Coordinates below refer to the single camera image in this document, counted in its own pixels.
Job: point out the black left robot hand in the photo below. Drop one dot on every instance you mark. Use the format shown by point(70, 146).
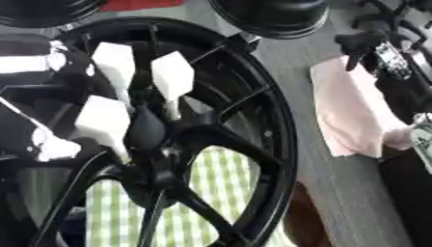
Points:
point(22, 106)

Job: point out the black spoked wheel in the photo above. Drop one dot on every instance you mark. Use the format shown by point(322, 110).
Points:
point(277, 135)

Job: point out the black round wheel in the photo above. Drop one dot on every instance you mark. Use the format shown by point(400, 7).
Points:
point(270, 16)
point(39, 11)

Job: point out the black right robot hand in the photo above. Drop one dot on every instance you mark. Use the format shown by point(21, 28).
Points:
point(360, 43)

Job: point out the brown wooden object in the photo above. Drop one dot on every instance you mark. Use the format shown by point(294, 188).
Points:
point(306, 218)

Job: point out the pale pink cloth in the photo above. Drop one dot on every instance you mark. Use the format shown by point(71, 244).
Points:
point(348, 109)

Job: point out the black office chair base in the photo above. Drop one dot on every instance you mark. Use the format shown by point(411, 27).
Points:
point(394, 14)

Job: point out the red object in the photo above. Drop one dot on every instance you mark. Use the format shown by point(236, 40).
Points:
point(140, 4)

